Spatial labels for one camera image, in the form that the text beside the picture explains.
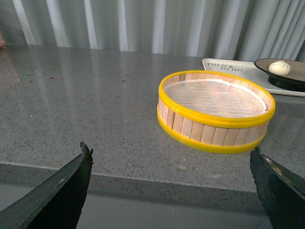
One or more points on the yellow rimmed bamboo steamer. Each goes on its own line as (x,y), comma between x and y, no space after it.
(207,132)

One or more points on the grey pleated curtain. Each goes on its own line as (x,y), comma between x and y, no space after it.
(243,30)

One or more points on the cream bear serving tray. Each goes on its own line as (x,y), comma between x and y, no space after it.
(248,71)

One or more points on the white steamed bun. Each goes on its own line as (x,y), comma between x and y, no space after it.
(281,68)

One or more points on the brown plate with black rim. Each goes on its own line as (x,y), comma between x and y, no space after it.
(293,81)

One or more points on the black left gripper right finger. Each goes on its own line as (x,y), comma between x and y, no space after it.
(281,191)

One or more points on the white steamer liner paper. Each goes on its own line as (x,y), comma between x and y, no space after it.
(217,97)

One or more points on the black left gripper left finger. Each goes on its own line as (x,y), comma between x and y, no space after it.
(57,202)

